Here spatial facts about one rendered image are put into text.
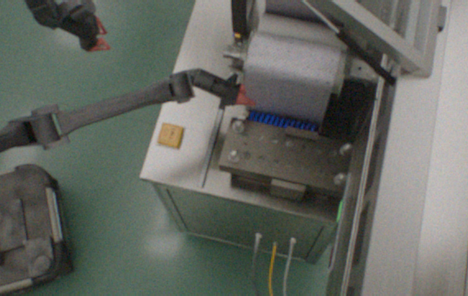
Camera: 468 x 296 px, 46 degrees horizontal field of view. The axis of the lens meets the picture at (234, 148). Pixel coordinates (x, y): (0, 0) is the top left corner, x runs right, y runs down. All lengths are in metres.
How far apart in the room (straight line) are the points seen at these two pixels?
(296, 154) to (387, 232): 0.73
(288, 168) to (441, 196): 0.54
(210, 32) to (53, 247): 1.15
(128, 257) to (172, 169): 0.96
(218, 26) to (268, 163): 0.59
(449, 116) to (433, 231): 0.27
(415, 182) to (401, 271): 0.16
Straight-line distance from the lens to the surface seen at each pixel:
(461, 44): 1.43
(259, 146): 1.67
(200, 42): 1.99
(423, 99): 1.09
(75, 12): 1.71
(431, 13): 1.15
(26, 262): 2.56
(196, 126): 1.84
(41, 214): 2.59
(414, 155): 1.04
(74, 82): 3.06
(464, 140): 1.32
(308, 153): 1.67
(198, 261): 2.64
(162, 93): 1.57
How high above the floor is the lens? 2.59
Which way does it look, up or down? 69 degrees down
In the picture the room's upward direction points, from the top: 5 degrees counter-clockwise
